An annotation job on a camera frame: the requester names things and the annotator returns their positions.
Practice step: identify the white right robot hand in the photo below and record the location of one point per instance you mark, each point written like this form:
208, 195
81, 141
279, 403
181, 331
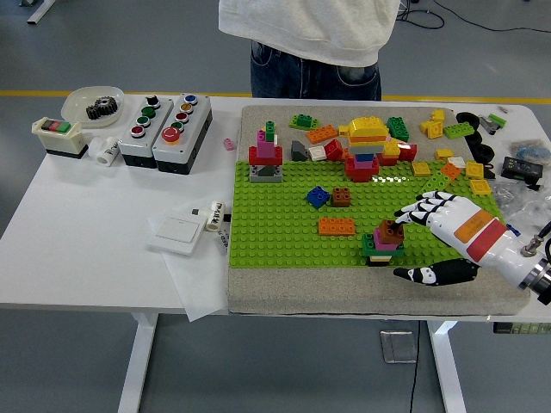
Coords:
473, 232

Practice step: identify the lime green long brick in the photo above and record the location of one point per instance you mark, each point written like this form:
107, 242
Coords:
435, 183

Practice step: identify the brown square brick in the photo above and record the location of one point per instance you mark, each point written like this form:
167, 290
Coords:
342, 199
387, 234

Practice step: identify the orange long brick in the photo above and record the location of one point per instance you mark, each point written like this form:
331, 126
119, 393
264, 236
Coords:
323, 134
337, 227

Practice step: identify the white square brick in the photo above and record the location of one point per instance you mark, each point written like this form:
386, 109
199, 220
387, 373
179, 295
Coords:
317, 152
456, 162

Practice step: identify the pink square brick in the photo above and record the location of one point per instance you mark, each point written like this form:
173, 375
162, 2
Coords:
385, 246

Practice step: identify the yellow and white flat brick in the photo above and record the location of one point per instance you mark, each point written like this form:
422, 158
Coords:
379, 258

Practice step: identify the black brick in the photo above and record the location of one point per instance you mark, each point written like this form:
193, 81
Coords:
379, 264

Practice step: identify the red brick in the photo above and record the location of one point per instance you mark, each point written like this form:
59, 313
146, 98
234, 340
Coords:
406, 152
255, 155
333, 149
361, 175

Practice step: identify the dark green brick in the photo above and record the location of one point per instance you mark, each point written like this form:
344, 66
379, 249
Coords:
398, 128
367, 246

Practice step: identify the pink flat brick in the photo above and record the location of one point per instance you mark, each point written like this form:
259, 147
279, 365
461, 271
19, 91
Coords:
363, 165
395, 138

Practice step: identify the small yellow brick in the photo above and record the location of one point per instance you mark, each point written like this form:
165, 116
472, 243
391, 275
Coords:
437, 115

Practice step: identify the blue flat brick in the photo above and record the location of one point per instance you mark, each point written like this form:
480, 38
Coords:
365, 158

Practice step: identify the grey flat brick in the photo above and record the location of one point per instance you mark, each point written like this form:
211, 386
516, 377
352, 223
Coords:
366, 149

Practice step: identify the orange flat brick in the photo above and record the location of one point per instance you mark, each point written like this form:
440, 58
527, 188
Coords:
366, 139

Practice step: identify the yellow domed brick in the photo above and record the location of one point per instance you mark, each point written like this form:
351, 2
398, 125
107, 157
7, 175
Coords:
366, 125

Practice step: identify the blue square brick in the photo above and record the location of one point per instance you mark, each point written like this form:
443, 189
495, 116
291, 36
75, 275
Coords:
318, 198

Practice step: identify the dark grey slope brick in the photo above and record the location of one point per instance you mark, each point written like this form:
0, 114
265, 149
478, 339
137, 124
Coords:
299, 151

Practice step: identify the pink tall brick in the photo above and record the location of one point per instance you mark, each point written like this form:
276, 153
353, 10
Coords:
263, 148

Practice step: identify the grey arch brick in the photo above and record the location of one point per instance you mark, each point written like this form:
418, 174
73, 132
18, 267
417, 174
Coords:
254, 175

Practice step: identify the small green brick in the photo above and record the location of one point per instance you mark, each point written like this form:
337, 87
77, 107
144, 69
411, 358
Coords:
270, 131

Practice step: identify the small pink brick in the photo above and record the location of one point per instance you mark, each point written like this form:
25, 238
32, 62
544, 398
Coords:
229, 144

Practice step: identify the clear plastic bag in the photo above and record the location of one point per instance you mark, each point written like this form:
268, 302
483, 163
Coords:
512, 198

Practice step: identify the black display module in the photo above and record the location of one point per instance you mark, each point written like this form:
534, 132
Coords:
521, 168

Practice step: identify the black toy tyre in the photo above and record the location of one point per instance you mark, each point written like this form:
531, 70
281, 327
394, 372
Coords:
485, 153
467, 119
474, 137

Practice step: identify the plastic bag with blue part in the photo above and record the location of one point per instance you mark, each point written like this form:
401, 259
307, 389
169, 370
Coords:
529, 148

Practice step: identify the table control panel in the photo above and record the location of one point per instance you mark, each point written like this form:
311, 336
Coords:
521, 328

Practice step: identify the grey and green small tool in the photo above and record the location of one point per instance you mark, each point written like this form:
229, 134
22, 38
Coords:
490, 124

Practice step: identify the metal floor plate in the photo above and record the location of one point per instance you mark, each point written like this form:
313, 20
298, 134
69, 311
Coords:
398, 346

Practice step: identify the white table leg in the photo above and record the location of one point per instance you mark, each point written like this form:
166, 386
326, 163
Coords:
447, 370
138, 365

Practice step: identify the grey-brown mat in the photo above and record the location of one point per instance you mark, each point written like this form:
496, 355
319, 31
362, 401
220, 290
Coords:
301, 288

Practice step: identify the green studded baseplate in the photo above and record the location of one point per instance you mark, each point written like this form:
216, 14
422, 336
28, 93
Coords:
280, 236

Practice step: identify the white labelled tube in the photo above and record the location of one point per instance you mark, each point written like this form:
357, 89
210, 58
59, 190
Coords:
215, 217

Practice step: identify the person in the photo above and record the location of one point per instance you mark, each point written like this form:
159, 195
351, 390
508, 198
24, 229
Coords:
301, 34

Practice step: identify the white paper sheet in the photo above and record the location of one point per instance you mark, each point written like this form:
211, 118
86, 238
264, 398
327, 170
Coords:
198, 284

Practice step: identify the grey five-button box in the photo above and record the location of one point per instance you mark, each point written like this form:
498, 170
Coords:
181, 150

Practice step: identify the grey four-button box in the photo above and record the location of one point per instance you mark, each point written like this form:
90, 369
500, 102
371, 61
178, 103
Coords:
138, 146

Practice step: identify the white pipe fitting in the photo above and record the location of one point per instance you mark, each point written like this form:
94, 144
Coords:
105, 150

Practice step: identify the black metal gear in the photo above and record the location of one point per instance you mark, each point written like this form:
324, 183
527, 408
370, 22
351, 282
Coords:
102, 108

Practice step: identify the white plastic bowl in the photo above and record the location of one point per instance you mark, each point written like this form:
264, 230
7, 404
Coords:
73, 107

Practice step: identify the grey furniture foot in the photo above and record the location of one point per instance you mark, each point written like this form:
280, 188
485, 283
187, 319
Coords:
41, 10

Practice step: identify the white wall switch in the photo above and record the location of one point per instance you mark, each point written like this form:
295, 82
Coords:
176, 230

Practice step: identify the cream switch box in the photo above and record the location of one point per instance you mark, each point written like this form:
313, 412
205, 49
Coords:
60, 137

